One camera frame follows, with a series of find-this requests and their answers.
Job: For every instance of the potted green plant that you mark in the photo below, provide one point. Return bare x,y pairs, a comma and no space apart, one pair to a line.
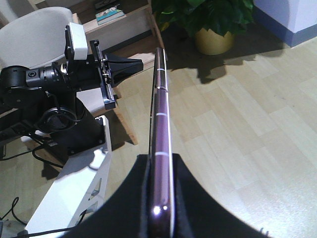
219,16

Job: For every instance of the teal book on shelf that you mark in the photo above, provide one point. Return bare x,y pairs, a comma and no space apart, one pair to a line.
109,15

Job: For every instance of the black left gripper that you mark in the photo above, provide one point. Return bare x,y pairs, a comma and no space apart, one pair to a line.
99,71

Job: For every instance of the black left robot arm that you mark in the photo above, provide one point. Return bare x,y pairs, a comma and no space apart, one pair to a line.
42,104

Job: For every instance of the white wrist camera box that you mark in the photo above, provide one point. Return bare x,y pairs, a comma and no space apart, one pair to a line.
76,47

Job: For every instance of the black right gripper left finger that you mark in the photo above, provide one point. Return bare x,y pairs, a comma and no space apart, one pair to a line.
124,214

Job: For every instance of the black smartphone with purple frame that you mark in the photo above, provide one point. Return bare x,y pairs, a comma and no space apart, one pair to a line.
161,199

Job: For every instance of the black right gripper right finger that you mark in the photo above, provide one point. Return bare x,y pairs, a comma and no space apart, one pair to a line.
199,215

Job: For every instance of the white upholstered chair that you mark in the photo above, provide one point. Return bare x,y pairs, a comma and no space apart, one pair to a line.
36,39

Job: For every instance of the wooden desk shelf unit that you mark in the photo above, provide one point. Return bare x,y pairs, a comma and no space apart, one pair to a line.
134,35

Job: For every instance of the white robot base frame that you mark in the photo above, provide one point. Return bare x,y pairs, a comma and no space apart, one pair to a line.
58,203

